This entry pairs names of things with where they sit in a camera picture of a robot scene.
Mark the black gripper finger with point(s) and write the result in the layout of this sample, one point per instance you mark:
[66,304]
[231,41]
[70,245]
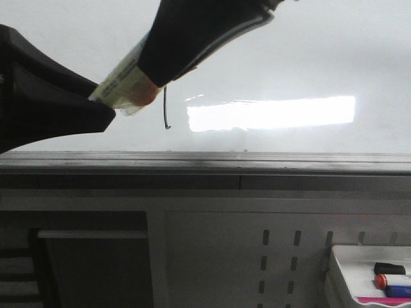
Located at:
[184,33]
[41,99]

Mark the red capped whiteboard marker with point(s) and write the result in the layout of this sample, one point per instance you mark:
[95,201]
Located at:
[381,281]

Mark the blue capped whiteboard marker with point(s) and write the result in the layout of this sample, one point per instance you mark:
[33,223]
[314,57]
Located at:
[394,291]

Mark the grey perforated metal panel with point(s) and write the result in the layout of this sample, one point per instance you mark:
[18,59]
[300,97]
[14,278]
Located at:
[246,249]

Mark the white plastic marker tray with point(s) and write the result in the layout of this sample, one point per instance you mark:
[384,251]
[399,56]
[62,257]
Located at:
[351,273]

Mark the white whiteboard with aluminium frame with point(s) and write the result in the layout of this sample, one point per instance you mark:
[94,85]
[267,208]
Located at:
[324,87]

